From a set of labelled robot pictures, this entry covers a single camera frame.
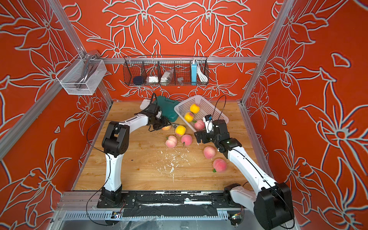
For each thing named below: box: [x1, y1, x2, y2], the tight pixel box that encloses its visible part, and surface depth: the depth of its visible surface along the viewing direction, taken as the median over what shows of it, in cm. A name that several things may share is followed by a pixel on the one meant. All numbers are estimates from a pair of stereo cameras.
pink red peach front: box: [212, 158, 227, 173], surface depth 82 cm
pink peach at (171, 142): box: [165, 135, 178, 149], surface depth 92 cm
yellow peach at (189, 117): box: [184, 112, 195, 124], surface depth 104 cm
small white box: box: [139, 99, 151, 110], surface depth 117 cm
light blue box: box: [191, 61, 197, 83], surface depth 89 cm
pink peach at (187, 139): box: [181, 134, 193, 147], surface depth 93 cm
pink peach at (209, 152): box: [203, 145, 217, 160], surface depth 87 cm
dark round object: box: [133, 75, 143, 85], surface depth 97 cm
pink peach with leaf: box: [194, 119, 206, 131], surface depth 99 cm
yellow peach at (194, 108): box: [189, 103, 201, 114], surface depth 111 cm
